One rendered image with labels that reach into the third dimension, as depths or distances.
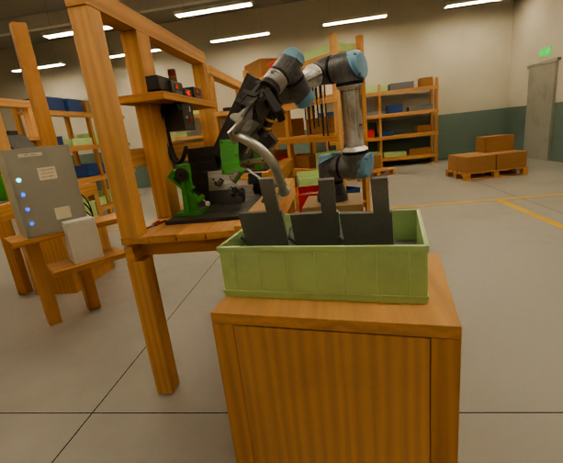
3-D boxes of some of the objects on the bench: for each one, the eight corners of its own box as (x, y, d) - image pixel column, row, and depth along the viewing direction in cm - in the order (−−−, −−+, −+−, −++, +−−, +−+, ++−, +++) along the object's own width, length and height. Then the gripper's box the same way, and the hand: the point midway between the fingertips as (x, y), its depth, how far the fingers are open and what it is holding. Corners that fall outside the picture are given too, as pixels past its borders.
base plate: (274, 185, 286) (274, 182, 285) (243, 219, 181) (243, 215, 180) (223, 189, 292) (222, 186, 291) (164, 225, 187) (164, 221, 186)
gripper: (264, 95, 124) (227, 141, 119) (253, 70, 115) (213, 118, 110) (283, 102, 120) (246, 150, 115) (274, 76, 111) (233, 127, 106)
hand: (240, 134), depth 112 cm, fingers closed on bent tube, 3 cm apart
